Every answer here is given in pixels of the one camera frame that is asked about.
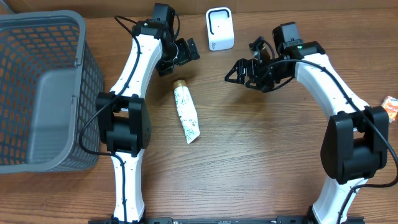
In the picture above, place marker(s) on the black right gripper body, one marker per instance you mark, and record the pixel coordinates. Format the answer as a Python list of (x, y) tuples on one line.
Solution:
[(262, 73)]

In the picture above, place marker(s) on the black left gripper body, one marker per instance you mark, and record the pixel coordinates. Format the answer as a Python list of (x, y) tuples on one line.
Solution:
[(184, 55)]

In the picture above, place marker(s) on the white bamboo print tube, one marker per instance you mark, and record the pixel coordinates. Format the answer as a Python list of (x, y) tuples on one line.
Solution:
[(186, 111)]

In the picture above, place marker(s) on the small orange white box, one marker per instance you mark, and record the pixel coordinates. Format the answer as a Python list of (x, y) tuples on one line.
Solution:
[(390, 105)]

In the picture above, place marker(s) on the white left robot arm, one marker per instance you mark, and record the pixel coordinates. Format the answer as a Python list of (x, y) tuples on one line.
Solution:
[(123, 118)]

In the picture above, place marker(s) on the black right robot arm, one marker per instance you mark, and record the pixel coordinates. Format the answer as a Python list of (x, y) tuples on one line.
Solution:
[(355, 144)]

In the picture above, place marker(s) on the white barcode scanner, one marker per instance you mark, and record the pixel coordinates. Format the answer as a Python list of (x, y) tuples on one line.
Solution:
[(219, 24)]

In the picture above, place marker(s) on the grey plastic mesh basket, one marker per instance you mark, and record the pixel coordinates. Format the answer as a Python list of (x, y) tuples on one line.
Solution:
[(49, 83)]

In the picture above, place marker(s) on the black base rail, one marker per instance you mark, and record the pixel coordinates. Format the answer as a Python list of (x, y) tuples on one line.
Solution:
[(277, 220)]

